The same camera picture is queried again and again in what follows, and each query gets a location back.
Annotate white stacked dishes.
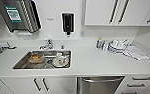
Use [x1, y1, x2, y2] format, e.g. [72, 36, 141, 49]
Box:
[107, 38, 129, 55]

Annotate chrome sink faucet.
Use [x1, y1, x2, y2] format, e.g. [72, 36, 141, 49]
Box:
[38, 38, 55, 51]

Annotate stainless steel sink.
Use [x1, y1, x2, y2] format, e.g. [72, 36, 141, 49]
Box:
[12, 49, 73, 71]

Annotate black wall soap dispenser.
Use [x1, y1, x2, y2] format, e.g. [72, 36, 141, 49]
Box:
[61, 12, 76, 36]

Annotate stainless steel dishwasher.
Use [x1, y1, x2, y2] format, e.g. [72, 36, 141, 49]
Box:
[75, 75, 126, 94]

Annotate dish soap bottle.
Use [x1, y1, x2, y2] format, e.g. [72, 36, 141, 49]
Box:
[95, 37, 104, 51]

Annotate steel paper towel dispenser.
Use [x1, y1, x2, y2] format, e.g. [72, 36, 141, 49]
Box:
[0, 0, 43, 35]

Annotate white wall socket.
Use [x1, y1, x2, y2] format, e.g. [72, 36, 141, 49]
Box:
[78, 30, 85, 38]

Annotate white base cabinet door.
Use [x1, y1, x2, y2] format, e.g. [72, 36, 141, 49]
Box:
[40, 76, 78, 94]
[0, 77, 43, 94]

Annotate plate in sink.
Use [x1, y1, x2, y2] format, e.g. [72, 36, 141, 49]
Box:
[27, 52, 46, 65]

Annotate white saucer plate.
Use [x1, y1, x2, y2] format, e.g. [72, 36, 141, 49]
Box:
[52, 57, 72, 68]

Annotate small wall label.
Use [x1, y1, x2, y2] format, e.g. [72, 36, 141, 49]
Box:
[46, 17, 56, 22]

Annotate white mug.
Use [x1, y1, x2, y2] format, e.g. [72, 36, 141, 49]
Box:
[54, 52, 67, 66]

